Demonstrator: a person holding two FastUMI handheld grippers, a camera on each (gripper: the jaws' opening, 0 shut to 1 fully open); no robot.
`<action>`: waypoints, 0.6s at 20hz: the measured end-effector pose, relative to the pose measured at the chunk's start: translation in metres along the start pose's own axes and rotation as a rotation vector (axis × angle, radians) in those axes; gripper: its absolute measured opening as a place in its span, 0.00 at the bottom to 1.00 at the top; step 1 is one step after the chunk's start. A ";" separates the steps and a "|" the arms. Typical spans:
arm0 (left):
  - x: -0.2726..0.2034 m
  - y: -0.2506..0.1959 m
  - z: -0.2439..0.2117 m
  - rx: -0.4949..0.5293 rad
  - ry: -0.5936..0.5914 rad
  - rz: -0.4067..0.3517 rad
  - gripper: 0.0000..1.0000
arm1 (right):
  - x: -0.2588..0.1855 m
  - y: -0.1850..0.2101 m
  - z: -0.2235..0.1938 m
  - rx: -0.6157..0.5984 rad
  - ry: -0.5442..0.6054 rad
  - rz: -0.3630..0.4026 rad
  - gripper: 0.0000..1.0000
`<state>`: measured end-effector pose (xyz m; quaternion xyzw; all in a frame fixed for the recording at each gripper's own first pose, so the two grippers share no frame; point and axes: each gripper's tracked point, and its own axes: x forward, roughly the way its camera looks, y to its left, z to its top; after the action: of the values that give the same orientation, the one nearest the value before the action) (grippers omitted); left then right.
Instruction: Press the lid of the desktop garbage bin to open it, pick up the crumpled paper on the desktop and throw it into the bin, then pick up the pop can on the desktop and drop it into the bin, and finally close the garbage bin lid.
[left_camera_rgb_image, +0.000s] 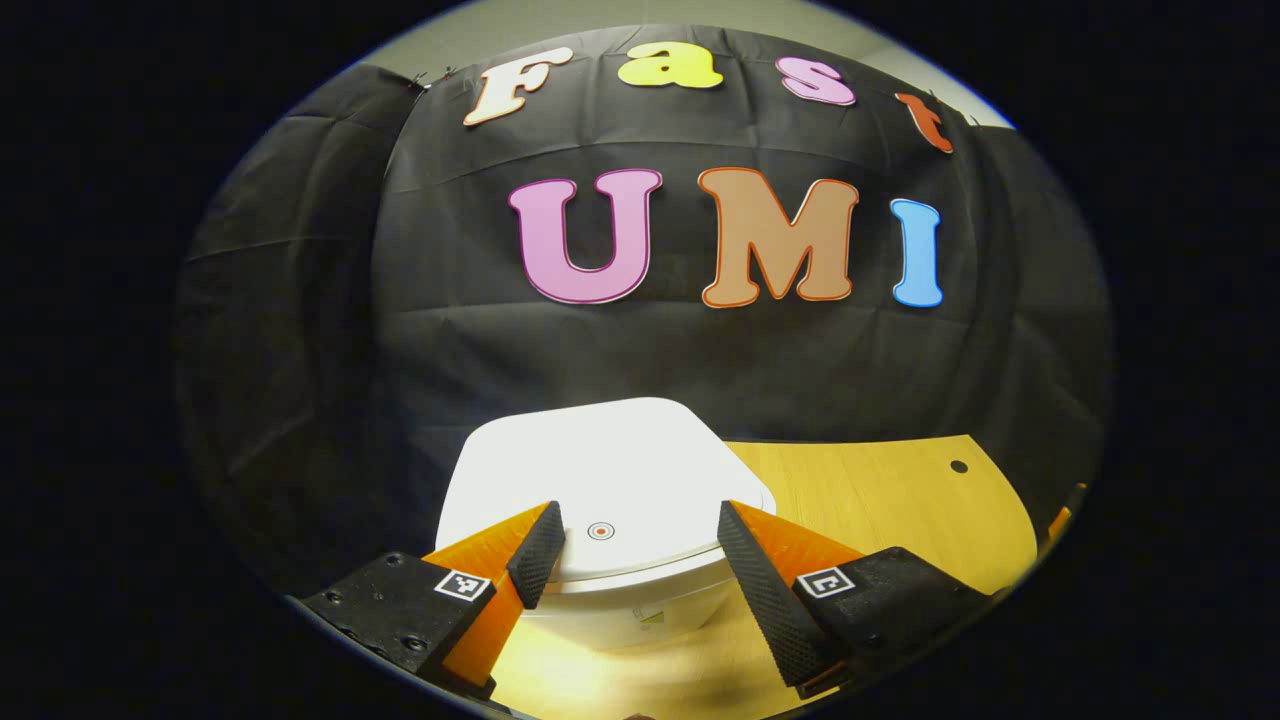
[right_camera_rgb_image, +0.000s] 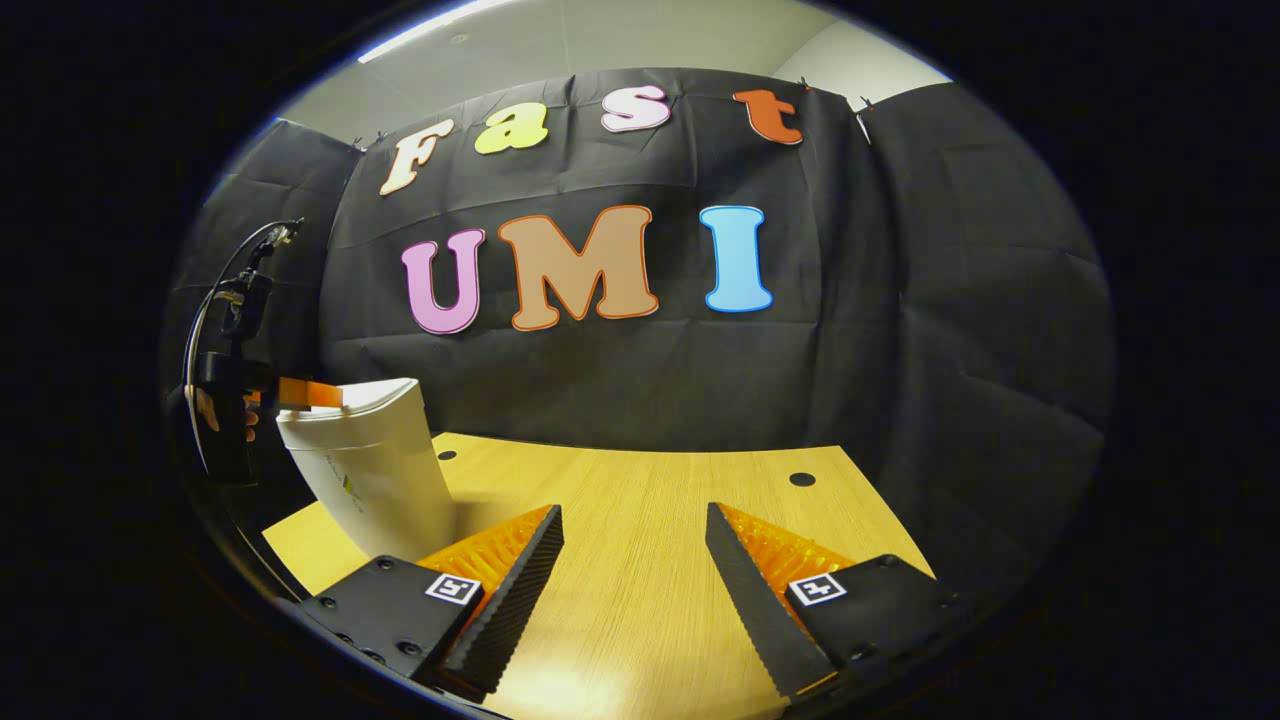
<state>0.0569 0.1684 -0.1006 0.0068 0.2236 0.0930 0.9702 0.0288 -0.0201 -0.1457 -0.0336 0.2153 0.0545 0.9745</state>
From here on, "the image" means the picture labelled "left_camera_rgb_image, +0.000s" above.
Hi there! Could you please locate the white desktop garbage bin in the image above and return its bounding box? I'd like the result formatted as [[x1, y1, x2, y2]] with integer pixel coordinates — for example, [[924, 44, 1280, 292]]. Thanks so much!
[[435, 397, 778, 651]]

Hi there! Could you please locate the wooden desktop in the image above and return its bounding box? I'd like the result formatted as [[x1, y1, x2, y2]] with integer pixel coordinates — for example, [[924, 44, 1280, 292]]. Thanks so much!
[[490, 435, 1041, 720]]

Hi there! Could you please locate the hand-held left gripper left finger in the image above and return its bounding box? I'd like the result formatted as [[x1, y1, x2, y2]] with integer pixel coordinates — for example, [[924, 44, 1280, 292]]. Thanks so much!
[[300, 500, 567, 701]]

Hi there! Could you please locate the black backdrop cloth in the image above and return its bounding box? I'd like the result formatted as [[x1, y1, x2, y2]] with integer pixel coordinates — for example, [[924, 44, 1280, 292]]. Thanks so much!
[[175, 25, 1116, 601]]

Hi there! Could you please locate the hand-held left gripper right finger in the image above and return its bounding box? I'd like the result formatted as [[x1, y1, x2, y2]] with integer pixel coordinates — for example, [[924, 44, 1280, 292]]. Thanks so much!
[[716, 500, 991, 699]]

